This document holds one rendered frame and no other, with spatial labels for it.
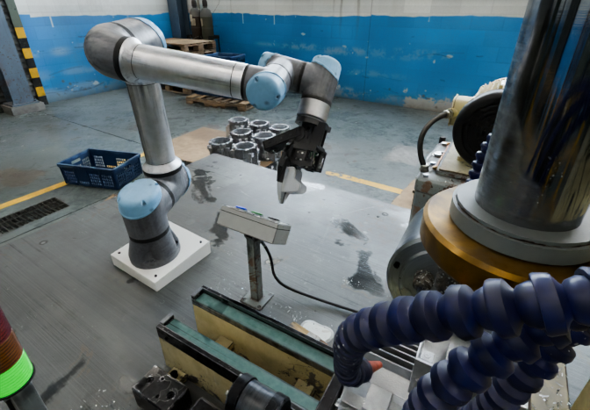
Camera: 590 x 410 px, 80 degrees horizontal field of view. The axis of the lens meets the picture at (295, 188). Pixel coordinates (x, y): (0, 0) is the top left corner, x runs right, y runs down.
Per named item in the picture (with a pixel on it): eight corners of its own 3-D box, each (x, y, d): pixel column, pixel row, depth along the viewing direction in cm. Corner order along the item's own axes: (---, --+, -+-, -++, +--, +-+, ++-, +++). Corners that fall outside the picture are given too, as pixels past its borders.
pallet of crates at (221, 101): (269, 100, 620) (268, 53, 583) (245, 111, 556) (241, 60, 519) (214, 94, 665) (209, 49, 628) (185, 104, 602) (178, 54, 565)
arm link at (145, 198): (118, 237, 100) (104, 197, 93) (143, 210, 111) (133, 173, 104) (156, 242, 98) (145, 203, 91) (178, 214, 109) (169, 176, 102)
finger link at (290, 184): (291, 207, 79) (303, 169, 80) (270, 200, 82) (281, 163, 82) (298, 208, 82) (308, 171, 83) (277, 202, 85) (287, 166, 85)
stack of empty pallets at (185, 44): (222, 87, 717) (217, 40, 675) (190, 95, 654) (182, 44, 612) (181, 81, 778) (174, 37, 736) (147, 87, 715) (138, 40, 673)
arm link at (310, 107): (295, 96, 83) (308, 108, 90) (290, 114, 83) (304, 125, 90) (324, 99, 80) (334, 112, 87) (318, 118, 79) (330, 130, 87)
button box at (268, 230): (286, 245, 86) (292, 224, 86) (272, 244, 80) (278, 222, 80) (232, 225, 94) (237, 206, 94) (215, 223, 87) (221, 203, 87)
